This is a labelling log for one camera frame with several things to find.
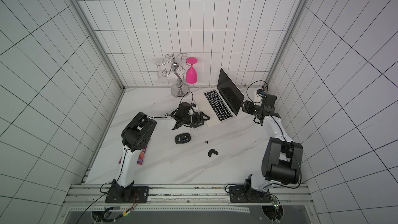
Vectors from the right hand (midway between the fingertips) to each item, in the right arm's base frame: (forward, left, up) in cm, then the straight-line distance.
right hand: (241, 102), depth 91 cm
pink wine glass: (+20, +32, +4) cm, 38 cm away
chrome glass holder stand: (+21, +43, -14) cm, 50 cm away
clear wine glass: (+20, +53, +1) cm, 57 cm away
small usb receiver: (-19, +20, -14) cm, 31 cm away
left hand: (-8, +21, -12) cm, 25 cm away
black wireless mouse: (-19, +34, -12) cm, 41 cm away
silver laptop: (+10, +11, -15) cm, 21 cm away
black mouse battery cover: (-25, +16, -15) cm, 33 cm away
